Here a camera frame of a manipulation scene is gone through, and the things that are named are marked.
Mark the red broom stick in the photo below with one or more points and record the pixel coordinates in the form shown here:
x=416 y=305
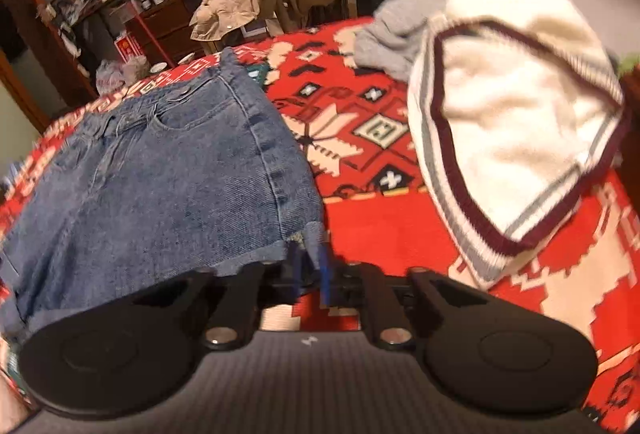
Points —
x=152 y=36

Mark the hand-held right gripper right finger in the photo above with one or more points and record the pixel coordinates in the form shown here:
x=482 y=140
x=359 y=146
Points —
x=325 y=276

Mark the grey knit sweater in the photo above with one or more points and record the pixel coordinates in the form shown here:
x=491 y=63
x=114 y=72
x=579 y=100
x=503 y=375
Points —
x=390 y=39

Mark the red patterned blanket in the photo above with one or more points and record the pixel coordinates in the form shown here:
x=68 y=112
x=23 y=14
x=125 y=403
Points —
x=380 y=224

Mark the blue denim shorts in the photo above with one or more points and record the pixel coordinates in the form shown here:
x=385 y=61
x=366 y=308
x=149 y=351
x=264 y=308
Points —
x=165 y=184

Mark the brown wooden door frame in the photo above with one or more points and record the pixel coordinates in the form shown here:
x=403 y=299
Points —
x=45 y=24

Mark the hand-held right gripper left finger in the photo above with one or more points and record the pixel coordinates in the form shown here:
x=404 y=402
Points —
x=302 y=271

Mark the brown wooden drawer cabinet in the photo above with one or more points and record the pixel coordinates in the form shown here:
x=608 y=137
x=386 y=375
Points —
x=170 y=29

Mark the crumpled clear plastic bag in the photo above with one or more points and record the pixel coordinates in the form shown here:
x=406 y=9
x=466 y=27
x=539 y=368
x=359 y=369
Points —
x=120 y=74

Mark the red paper packet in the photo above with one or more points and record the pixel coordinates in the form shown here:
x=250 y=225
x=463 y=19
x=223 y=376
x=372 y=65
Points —
x=126 y=46

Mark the white sweater with maroon trim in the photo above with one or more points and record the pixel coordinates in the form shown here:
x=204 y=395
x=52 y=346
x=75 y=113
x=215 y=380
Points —
x=510 y=104

